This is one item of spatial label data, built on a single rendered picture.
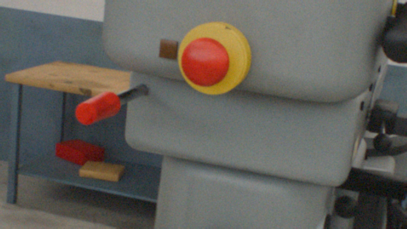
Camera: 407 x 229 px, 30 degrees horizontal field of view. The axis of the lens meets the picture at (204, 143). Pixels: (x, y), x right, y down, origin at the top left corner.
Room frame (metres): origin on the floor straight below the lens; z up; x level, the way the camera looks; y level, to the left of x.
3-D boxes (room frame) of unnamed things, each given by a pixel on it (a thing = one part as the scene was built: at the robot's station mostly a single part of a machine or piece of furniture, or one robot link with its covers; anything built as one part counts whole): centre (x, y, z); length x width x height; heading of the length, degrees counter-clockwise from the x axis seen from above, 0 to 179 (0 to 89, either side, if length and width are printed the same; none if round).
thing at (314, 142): (0.89, -0.07, 1.68); 0.34 x 0.24 x 0.10; 165
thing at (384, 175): (0.84, -0.20, 1.60); 0.08 x 0.02 x 0.04; 75
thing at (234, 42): (0.63, 0.00, 1.76); 0.06 x 0.02 x 0.06; 75
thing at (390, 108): (0.88, -0.21, 1.66); 0.12 x 0.04 x 0.04; 165
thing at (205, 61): (0.61, 0.01, 1.76); 0.04 x 0.03 x 0.04; 75
